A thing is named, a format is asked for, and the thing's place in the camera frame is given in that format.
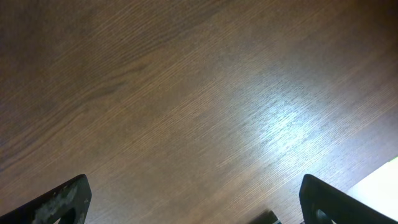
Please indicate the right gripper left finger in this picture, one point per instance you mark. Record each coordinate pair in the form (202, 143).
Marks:
(66, 204)

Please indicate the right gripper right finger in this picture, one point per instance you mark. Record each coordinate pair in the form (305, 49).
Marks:
(322, 203)

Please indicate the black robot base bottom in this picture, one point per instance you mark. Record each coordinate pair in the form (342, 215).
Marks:
(266, 217)

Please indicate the white paper sheet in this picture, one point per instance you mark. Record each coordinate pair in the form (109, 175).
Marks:
(379, 190)

